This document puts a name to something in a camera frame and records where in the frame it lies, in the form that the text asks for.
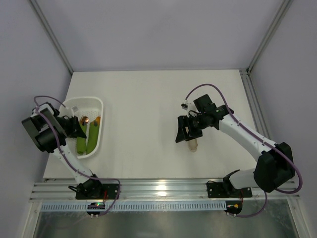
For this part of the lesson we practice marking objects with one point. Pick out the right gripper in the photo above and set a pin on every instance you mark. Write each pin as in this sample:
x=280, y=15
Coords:
x=187, y=127

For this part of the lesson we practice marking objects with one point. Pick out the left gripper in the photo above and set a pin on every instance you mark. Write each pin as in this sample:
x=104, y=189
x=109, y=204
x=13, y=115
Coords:
x=73, y=126

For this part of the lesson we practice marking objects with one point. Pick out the green paper napkin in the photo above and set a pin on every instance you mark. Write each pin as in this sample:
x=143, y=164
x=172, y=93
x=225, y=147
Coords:
x=81, y=143

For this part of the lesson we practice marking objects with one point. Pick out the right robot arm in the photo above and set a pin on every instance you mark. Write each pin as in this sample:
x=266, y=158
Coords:
x=273, y=161

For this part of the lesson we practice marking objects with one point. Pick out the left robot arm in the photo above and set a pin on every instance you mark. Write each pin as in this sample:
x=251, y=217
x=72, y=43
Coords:
x=49, y=131

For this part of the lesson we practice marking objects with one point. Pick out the beige utensil holder tray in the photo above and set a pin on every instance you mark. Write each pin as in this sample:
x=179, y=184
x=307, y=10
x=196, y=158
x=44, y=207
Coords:
x=193, y=145

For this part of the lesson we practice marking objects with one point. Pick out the green card in basket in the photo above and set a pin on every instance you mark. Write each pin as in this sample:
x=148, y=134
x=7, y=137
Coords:
x=93, y=135

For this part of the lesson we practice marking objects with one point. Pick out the white perforated plastic basket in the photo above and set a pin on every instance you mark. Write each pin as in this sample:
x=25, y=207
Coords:
x=89, y=113

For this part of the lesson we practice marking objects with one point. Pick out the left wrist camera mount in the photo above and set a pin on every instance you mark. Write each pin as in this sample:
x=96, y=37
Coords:
x=70, y=111

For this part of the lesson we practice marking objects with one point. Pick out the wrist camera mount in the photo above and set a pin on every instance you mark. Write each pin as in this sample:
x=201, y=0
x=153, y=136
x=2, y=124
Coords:
x=70, y=111
x=186, y=105

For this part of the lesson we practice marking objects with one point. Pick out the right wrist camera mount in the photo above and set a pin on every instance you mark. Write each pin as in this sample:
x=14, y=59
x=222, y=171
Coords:
x=186, y=105

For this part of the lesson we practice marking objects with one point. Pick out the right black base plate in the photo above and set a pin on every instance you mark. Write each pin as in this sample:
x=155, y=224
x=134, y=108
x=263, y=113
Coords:
x=215, y=189

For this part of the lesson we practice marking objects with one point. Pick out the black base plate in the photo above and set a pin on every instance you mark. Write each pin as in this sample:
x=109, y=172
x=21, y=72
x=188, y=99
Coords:
x=215, y=189
x=104, y=191

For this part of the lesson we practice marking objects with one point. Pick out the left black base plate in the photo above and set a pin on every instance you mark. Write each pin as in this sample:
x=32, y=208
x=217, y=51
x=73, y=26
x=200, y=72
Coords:
x=104, y=191

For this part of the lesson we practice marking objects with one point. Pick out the white slotted cable duct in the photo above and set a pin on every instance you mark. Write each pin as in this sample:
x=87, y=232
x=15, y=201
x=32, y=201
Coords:
x=134, y=206

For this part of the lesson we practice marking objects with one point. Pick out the aluminium front rail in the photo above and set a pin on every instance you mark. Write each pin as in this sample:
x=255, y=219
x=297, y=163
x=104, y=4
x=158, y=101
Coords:
x=131, y=190

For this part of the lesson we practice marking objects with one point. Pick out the right aluminium side rail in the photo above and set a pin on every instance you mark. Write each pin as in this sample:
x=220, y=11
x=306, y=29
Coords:
x=254, y=104

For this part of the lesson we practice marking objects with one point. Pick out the left corner frame post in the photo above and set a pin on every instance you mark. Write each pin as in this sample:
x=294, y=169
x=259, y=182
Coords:
x=50, y=34

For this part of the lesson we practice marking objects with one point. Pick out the corner frame post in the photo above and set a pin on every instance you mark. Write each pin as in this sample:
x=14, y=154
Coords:
x=270, y=32
x=50, y=34

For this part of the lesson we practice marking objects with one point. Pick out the right corner frame post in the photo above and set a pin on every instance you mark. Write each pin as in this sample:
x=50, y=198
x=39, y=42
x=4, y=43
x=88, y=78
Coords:
x=270, y=32

